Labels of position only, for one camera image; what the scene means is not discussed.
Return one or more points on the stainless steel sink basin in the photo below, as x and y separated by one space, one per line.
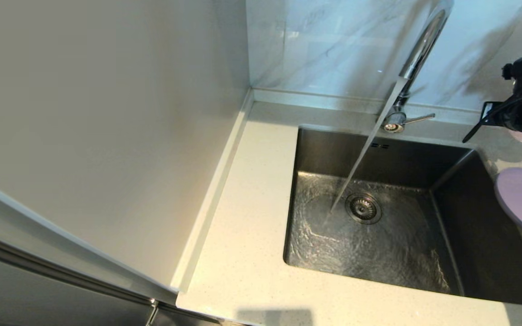
379 258

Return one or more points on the clear running water stream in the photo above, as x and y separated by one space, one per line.
363 156

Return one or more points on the round metal drain strainer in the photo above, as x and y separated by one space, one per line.
363 208

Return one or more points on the white tall cabinet side panel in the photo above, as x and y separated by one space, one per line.
84 113

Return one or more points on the chrome gooseneck faucet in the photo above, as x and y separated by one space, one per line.
419 50

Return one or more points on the stainless steel appliance door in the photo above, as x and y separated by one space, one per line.
16 290

